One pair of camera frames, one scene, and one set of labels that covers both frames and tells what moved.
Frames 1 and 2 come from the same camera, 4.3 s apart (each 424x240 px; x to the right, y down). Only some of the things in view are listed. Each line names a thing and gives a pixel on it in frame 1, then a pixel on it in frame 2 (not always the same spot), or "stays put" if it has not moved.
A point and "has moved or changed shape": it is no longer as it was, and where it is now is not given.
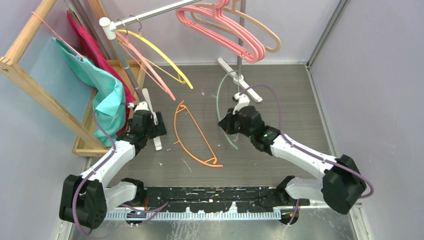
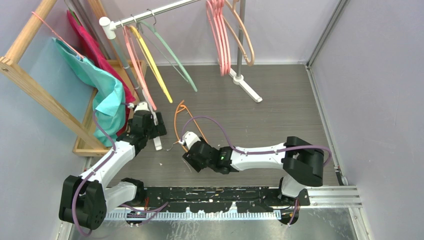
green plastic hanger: [227, 136] -> [160, 40]
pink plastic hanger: [215, 9] has moved or changed shape
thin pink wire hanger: [165, 88] -> [135, 59]
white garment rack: [109, 28] stays put
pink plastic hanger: [216, 8] -> [225, 39]
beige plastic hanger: [231, 8] -> [239, 46]
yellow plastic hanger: [180, 79] has moved or changed shape
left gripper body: [146, 133] stays put
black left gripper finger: [161, 127] stays put
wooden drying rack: [89, 143] stays put
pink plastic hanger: [219, 12] -> [211, 14]
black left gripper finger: [153, 129] stays put
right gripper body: [247, 132] -> [196, 164]
